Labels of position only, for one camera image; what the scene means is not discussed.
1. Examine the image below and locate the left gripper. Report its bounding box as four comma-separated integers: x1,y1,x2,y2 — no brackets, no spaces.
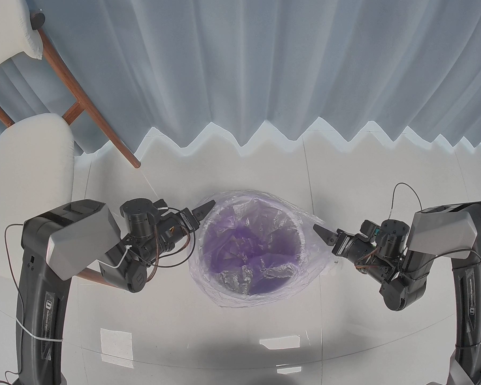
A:
156,200,216,253

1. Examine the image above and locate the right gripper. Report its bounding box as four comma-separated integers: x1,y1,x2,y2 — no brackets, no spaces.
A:
313,224,382,265

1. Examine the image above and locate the purple plastic bag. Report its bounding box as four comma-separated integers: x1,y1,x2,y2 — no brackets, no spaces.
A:
188,190,337,309

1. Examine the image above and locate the pale blue curtain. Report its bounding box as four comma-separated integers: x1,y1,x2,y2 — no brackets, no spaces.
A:
0,0,481,156

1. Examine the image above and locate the wooden chair with white cushions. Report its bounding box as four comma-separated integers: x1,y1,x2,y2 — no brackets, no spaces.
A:
0,0,142,286

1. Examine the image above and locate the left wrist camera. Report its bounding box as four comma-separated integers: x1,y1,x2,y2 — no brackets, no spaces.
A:
153,200,176,220

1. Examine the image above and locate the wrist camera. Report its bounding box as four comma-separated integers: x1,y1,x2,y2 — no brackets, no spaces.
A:
153,200,176,220
359,220,382,240

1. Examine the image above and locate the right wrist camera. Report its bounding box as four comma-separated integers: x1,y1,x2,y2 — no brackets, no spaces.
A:
359,220,382,240

